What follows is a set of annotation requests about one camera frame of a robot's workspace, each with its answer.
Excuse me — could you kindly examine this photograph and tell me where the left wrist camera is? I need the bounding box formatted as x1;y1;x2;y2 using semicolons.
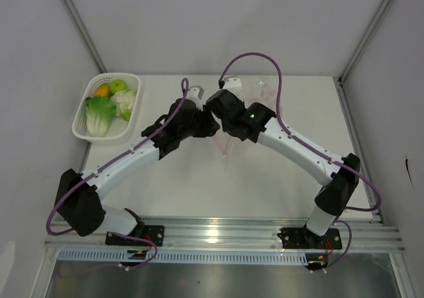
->
186;85;204;110

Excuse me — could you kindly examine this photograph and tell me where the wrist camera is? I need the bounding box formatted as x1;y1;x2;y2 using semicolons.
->
186;85;204;110
223;76;242;99

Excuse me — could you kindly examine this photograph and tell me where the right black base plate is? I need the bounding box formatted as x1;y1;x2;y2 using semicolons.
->
277;227;343;250

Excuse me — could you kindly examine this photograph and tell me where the white plastic basket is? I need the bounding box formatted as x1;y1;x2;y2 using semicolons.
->
72;73;144;144

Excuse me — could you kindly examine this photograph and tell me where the orange fruit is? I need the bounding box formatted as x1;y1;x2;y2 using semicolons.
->
93;83;111;97

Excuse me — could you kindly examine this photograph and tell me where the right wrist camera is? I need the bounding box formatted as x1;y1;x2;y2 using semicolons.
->
223;76;242;99

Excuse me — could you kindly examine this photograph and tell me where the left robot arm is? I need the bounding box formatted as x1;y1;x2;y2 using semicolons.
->
55;99;219;245

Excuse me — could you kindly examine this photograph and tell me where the green leafy lettuce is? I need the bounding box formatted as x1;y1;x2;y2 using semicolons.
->
85;96;117;137

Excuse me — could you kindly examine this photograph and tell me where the clear zip top bag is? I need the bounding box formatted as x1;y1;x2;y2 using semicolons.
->
213;77;278;160

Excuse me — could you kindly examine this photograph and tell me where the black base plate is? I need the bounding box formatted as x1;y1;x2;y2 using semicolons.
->
105;225;165;247
277;227;343;250

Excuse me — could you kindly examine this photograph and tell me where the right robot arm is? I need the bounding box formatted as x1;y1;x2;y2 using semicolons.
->
205;89;360;248

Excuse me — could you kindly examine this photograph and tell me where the slotted cable duct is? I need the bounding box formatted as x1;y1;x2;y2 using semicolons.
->
58;248;318;266

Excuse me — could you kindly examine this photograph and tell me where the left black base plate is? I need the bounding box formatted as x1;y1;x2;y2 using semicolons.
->
105;225;165;247

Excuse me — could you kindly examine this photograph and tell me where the green apple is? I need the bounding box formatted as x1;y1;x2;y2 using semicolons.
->
109;79;128;95

